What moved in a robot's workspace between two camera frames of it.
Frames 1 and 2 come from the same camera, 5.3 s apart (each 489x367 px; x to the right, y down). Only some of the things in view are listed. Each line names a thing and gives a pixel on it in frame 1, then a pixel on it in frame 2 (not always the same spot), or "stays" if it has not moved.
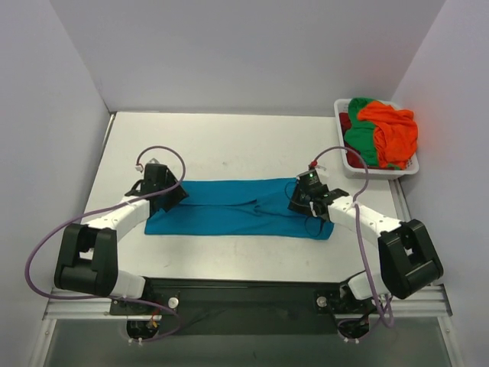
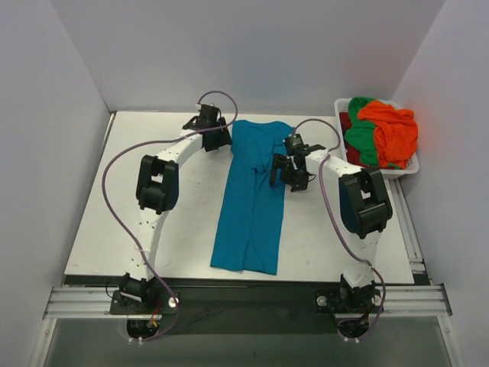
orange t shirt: x=396 y=132 stays
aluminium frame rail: x=81 y=308 stays
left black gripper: x=174 y=192 to x=215 y=137
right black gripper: x=296 y=199 to x=287 y=170
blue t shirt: x=248 y=206 to x=249 y=235
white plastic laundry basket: x=341 y=105 stays
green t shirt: x=361 y=136 stays
